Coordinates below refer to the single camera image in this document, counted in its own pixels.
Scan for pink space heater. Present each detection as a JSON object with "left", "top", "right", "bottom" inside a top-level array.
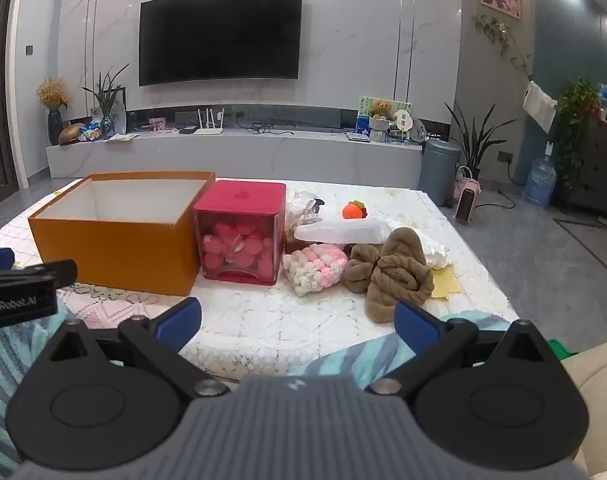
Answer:
[{"left": 453, "top": 180, "right": 483, "bottom": 224}]

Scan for vase with yellow flowers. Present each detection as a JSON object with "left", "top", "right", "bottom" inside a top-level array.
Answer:
[{"left": 36, "top": 77, "right": 69, "bottom": 146}]

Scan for tall leafy floor plant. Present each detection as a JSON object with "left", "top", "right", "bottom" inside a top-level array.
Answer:
[{"left": 443, "top": 102, "right": 519, "bottom": 181}]

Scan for beige cushion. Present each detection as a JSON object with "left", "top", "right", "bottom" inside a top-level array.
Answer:
[{"left": 558, "top": 340, "right": 607, "bottom": 480}]

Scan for black picture frame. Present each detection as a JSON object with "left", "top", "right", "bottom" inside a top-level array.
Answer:
[{"left": 106, "top": 87, "right": 128, "bottom": 133}]

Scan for black cables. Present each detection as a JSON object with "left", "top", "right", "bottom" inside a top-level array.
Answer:
[{"left": 248, "top": 121, "right": 294, "bottom": 136}]

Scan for brown plush cloth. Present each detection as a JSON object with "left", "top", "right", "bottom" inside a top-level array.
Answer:
[{"left": 344, "top": 227, "right": 434, "bottom": 323}]

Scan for grey trash bin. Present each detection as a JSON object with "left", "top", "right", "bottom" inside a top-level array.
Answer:
[{"left": 417, "top": 139, "right": 463, "bottom": 207}]

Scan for pink white knitted yarn piece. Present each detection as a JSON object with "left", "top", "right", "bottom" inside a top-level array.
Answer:
[{"left": 282, "top": 243, "right": 349, "bottom": 297}]

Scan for hanging vine plant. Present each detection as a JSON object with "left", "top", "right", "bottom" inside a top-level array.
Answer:
[{"left": 473, "top": 12, "right": 534, "bottom": 81}]

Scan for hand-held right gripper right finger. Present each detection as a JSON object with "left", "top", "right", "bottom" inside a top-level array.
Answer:
[{"left": 367, "top": 301, "right": 567, "bottom": 395}]

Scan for orange cardboard box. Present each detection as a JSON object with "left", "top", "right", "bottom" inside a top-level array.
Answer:
[{"left": 28, "top": 171, "right": 217, "bottom": 297}]

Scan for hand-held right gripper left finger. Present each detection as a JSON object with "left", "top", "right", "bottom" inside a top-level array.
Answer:
[{"left": 31, "top": 297, "right": 229, "bottom": 397}]

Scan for white padded cloth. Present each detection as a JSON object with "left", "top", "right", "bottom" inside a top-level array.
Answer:
[{"left": 294, "top": 219, "right": 399, "bottom": 245}]

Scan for round white hand fan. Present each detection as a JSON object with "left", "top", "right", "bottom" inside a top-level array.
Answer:
[{"left": 392, "top": 105, "right": 415, "bottom": 133}]

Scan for golden round ornament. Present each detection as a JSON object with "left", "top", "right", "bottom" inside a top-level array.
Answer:
[{"left": 58, "top": 122, "right": 87, "bottom": 146}]

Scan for red transparent storage box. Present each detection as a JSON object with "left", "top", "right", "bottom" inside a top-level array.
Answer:
[{"left": 194, "top": 180, "right": 288, "bottom": 287}]

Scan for teal striped cloth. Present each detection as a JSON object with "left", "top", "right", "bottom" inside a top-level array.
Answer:
[{"left": 0, "top": 309, "right": 514, "bottom": 476}]

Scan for bushy green potted plant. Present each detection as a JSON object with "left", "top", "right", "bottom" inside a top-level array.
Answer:
[{"left": 553, "top": 79, "right": 601, "bottom": 191}]

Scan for blue water jug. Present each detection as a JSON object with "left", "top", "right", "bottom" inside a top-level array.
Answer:
[{"left": 523, "top": 156, "right": 557, "bottom": 210}]

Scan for green potted grass plant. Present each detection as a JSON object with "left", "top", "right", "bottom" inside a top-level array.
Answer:
[{"left": 82, "top": 64, "right": 130, "bottom": 138}]

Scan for clear plastic bag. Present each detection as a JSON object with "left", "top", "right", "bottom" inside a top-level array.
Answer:
[{"left": 285, "top": 190, "right": 327, "bottom": 253}]

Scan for white router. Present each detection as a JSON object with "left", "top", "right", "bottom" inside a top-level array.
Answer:
[{"left": 194, "top": 107, "right": 226, "bottom": 136}]

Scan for orange crochet fruit toy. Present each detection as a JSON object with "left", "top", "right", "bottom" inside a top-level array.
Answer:
[{"left": 342, "top": 200, "right": 370, "bottom": 221}]

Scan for white hanging cloth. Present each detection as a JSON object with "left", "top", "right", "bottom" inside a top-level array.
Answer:
[{"left": 522, "top": 81, "right": 557, "bottom": 133}]

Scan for black wall television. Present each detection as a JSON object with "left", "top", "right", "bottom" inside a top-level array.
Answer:
[{"left": 138, "top": 0, "right": 304, "bottom": 87}]

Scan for dark sideboard cabinet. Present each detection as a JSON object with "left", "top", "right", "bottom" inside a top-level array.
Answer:
[{"left": 563, "top": 119, "right": 607, "bottom": 226}]

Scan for teddy bear gift set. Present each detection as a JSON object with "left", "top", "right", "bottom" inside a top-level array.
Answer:
[{"left": 358, "top": 96, "right": 413, "bottom": 126}]

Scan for heater power cable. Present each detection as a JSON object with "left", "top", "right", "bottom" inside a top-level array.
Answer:
[{"left": 482, "top": 191, "right": 517, "bottom": 211}]

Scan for white crumpled cloth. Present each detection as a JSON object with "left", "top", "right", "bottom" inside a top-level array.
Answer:
[{"left": 423, "top": 232, "right": 451, "bottom": 267}]

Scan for white marble television cabinet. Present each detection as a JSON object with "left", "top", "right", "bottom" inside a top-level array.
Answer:
[{"left": 46, "top": 127, "right": 424, "bottom": 191}]

